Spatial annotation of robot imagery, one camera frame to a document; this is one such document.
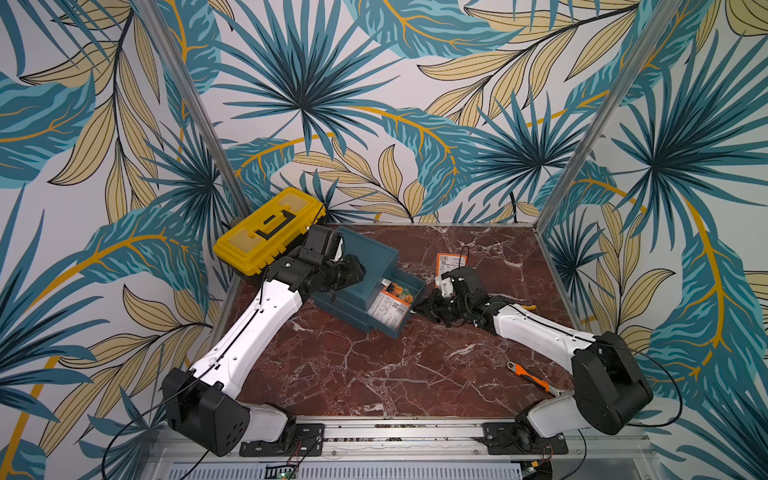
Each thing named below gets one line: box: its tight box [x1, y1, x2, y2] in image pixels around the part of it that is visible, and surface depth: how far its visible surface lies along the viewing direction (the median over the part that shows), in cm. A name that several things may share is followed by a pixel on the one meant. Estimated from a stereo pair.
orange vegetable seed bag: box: [368, 280, 414, 331], surface depth 89 cm
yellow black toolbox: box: [213, 187, 327, 276], surface depth 97 cm
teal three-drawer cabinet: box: [313, 227, 426, 339], surface depth 83 cm
